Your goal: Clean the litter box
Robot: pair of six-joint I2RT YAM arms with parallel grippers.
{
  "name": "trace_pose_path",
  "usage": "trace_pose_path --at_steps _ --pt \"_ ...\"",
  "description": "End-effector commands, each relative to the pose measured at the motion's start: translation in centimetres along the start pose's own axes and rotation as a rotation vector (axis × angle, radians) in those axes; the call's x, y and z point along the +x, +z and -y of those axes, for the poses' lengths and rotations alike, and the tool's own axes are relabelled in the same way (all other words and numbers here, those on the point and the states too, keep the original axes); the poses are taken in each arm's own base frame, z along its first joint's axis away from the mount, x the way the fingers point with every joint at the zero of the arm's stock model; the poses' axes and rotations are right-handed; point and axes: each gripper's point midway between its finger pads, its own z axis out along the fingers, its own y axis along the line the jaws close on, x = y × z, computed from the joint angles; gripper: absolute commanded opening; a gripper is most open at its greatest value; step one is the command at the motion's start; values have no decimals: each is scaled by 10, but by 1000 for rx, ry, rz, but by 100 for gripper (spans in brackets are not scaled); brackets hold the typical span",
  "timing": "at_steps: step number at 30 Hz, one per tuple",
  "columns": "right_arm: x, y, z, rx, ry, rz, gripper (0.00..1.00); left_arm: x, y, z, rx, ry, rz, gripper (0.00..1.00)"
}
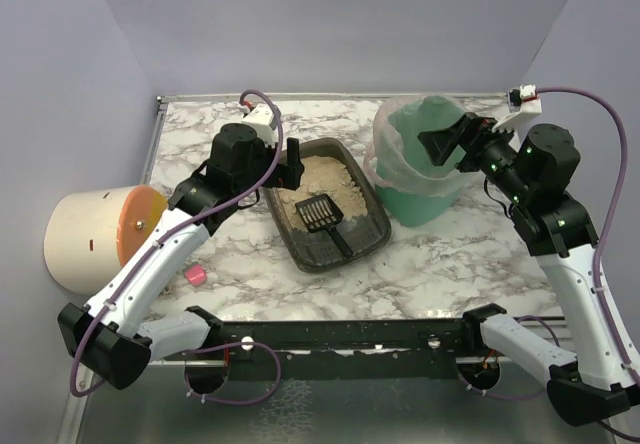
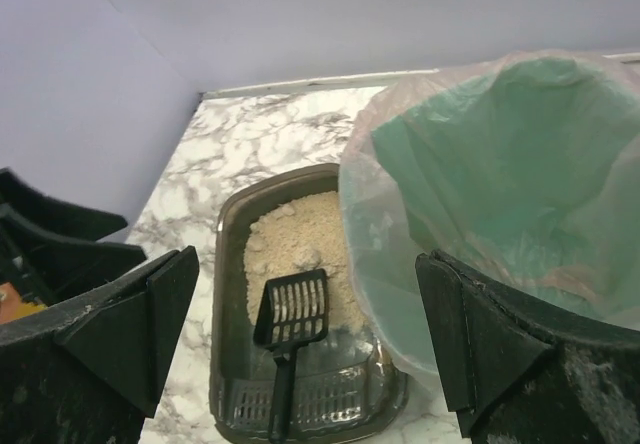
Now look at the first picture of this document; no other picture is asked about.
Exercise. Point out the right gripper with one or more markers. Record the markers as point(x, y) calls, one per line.
point(470, 144)

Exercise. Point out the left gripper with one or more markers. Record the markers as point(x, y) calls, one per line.
point(282, 173)

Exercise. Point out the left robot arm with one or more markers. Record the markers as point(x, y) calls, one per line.
point(109, 334)

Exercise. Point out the black litter scoop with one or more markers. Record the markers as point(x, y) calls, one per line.
point(321, 214)

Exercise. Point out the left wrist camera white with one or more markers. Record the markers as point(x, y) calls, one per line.
point(261, 118)

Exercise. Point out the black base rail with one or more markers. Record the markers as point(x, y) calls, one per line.
point(350, 349)

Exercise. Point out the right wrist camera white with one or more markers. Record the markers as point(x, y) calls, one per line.
point(524, 105)

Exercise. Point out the dark grey litter box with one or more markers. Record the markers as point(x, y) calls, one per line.
point(365, 233)

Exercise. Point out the green trash bin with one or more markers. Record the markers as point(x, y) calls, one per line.
point(412, 210)

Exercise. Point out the beige cat litter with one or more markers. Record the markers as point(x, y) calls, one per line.
point(324, 175)

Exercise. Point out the clear plastic bin liner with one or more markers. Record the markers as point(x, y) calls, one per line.
point(396, 157)

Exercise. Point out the small pink object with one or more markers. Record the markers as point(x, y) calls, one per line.
point(195, 275)

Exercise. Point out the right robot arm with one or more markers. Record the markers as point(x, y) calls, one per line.
point(592, 382)

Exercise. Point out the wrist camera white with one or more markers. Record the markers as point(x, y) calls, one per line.
point(261, 118)
point(524, 105)

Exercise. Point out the cream cylinder with orange lid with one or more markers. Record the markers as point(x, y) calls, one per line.
point(91, 235)

